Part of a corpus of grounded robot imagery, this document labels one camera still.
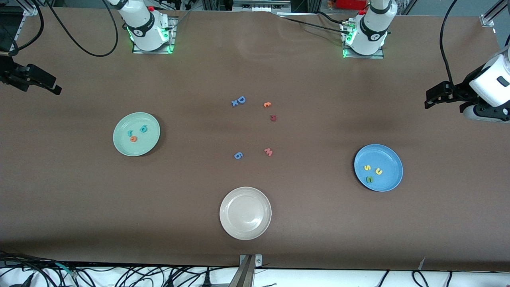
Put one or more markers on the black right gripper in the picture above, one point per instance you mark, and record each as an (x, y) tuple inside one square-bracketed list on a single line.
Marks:
[(8, 73)]

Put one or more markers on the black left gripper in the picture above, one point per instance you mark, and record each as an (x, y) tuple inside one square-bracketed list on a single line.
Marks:
[(461, 90)]

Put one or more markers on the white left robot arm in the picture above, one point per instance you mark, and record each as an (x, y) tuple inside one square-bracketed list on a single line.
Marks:
[(372, 28)]

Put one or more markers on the aluminium corner profile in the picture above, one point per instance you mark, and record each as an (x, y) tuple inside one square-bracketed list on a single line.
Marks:
[(494, 12), (30, 8)]

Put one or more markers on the blue plate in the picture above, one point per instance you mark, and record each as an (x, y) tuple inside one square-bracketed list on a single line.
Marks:
[(388, 159)]

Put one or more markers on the pale green plate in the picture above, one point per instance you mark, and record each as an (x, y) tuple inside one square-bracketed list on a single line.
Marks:
[(136, 147)]

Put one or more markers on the table cover sheet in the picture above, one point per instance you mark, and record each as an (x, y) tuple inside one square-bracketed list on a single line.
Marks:
[(79, 199)]

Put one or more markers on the red box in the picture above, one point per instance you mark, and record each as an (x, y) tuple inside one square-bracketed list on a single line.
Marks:
[(350, 4)]

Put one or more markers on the white paper flap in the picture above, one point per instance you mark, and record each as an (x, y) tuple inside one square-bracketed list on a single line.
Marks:
[(422, 264)]

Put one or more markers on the pink foam letter w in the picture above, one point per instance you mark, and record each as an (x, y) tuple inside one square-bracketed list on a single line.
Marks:
[(269, 152)]

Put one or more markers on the blue foam letter D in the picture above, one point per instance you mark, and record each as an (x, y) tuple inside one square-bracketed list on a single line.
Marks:
[(241, 99)]

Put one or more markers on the grey power strip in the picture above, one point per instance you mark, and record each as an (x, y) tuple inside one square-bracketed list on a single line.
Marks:
[(263, 5)]

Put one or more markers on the blue foam letter g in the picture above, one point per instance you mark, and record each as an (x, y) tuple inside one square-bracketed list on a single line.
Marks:
[(238, 155)]

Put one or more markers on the beige plate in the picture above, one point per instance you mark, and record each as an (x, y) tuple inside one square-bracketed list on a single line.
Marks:
[(245, 213)]

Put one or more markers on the aluminium profile bar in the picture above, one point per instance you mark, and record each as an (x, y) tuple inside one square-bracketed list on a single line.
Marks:
[(243, 277)]

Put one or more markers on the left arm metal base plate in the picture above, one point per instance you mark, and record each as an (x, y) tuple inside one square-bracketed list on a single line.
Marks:
[(358, 56)]

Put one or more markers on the small metal bracket plate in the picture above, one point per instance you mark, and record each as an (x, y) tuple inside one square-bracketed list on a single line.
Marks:
[(258, 261)]

